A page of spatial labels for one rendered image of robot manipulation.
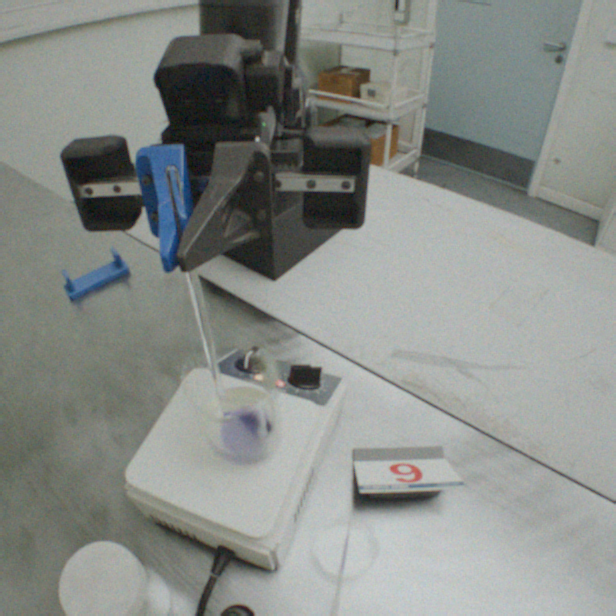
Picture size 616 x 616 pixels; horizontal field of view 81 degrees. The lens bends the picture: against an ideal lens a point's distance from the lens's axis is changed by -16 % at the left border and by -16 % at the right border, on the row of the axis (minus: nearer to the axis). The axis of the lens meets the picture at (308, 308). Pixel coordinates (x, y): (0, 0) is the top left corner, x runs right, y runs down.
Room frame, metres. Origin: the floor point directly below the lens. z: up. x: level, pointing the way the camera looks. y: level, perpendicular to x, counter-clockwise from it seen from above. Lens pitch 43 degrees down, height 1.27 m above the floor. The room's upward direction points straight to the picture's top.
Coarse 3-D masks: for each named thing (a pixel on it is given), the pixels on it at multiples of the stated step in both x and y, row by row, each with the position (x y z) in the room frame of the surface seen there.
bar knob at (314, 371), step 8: (296, 368) 0.24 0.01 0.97; (304, 368) 0.25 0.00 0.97; (312, 368) 0.25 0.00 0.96; (320, 368) 0.25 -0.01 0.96; (288, 376) 0.25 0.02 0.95; (296, 376) 0.24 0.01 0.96; (304, 376) 0.24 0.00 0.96; (312, 376) 0.24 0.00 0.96; (320, 376) 0.25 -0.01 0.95; (296, 384) 0.23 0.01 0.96; (304, 384) 0.23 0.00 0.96; (312, 384) 0.24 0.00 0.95; (320, 384) 0.24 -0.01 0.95
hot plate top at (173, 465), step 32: (160, 416) 0.18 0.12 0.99; (192, 416) 0.18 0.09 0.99; (288, 416) 0.18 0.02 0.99; (160, 448) 0.15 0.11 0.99; (192, 448) 0.15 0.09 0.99; (288, 448) 0.15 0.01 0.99; (128, 480) 0.12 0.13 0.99; (160, 480) 0.12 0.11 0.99; (192, 480) 0.12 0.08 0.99; (224, 480) 0.12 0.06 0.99; (256, 480) 0.12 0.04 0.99; (288, 480) 0.12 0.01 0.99; (192, 512) 0.10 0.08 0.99; (224, 512) 0.10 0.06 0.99; (256, 512) 0.10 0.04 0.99
